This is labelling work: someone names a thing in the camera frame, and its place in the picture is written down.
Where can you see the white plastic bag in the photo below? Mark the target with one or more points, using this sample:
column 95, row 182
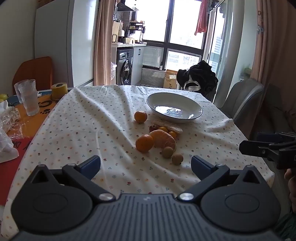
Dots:
column 7, row 148

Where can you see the black garment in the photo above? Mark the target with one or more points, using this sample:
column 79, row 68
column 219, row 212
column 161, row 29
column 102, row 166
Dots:
column 201, row 71

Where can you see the grey chair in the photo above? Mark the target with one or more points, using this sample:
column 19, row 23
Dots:
column 245, row 104

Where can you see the yellow tape roll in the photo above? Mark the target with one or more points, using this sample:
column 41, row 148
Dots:
column 59, row 90

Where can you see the range hood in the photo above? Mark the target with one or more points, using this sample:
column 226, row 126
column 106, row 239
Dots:
column 123, row 5

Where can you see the yellow cherry tomato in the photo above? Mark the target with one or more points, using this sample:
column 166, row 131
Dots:
column 163, row 129

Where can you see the white floral tablecloth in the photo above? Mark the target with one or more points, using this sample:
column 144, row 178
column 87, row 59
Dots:
column 92, row 129

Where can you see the person's right hand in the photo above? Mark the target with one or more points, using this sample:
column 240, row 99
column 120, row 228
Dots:
column 291, row 183

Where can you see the glass balcony door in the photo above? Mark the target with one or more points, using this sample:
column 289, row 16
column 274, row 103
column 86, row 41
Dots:
column 219, row 46

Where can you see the crinkled clear plastic packaging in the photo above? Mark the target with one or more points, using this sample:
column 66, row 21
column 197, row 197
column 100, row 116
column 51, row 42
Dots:
column 9, row 120

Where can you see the orange cherry tomato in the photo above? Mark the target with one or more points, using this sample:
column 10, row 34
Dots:
column 172, row 134

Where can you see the clear plastic cup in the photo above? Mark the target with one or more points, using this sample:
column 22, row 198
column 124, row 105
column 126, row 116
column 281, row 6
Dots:
column 30, row 99

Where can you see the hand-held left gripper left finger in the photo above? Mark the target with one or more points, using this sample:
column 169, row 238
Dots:
column 90, row 166

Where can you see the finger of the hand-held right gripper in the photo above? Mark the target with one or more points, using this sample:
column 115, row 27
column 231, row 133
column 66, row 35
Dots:
column 268, row 136
column 254, row 148

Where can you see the silver washing machine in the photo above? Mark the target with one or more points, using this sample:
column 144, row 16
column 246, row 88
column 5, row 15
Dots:
column 124, row 67

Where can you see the clear plastic hanger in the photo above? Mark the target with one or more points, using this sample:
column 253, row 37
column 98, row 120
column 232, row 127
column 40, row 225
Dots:
column 192, row 84

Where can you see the cardboard box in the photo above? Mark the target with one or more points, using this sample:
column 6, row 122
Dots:
column 170, row 78

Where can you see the black dish rack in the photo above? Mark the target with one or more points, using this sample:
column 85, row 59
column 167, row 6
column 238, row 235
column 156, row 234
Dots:
column 138, row 31

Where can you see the white plate with blue rim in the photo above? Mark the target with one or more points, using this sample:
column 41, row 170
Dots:
column 173, row 106

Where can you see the orange chair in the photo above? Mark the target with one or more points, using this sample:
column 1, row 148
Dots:
column 34, row 71

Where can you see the red cherry tomato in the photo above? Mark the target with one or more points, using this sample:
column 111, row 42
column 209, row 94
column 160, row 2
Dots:
column 153, row 128

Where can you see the black-framed window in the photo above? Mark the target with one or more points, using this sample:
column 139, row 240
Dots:
column 166, row 45

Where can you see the plastic-wrapped peeled citrus fruit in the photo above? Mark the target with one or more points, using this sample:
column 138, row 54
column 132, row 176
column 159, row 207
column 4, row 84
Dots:
column 161, row 139

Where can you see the grey sofa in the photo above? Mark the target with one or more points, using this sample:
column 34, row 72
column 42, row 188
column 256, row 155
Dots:
column 277, row 109

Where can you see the white base cabinet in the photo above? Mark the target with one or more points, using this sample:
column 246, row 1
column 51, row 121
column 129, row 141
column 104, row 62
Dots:
column 138, row 62

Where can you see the clear glass cup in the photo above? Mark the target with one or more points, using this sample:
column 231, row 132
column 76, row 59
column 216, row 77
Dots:
column 18, row 90

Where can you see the red paper sheet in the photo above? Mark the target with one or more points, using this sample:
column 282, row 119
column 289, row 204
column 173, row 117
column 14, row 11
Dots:
column 13, row 176

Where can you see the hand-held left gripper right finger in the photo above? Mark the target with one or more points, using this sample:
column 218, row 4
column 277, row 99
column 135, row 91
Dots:
column 200, row 166

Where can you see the orange printed table mat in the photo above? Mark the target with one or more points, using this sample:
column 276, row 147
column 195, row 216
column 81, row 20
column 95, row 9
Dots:
column 44, row 115

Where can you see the brown longan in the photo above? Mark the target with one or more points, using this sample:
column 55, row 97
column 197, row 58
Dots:
column 167, row 152
column 177, row 159

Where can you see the large orange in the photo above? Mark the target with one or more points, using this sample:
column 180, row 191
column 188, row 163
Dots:
column 144, row 143

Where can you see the pink curtain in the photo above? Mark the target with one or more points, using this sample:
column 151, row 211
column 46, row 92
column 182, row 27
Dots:
column 104, row 41
column 272, row 41

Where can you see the small orange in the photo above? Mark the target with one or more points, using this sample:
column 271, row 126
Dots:
column 140, row 116

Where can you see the white refrigerator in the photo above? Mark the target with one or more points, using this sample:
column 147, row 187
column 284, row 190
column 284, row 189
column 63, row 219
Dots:
column 62, row 41

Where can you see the clear plastic bag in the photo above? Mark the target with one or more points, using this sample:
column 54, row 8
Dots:
column 113, row 70

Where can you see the red hanging towel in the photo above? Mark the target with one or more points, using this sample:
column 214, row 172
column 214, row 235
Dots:
column 201, row 18

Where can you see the yellow-green fruit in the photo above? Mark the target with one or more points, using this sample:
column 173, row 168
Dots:
column 3, row 97

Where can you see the wooden cutting board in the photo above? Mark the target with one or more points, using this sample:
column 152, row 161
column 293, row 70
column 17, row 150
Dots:
column 115, row 29

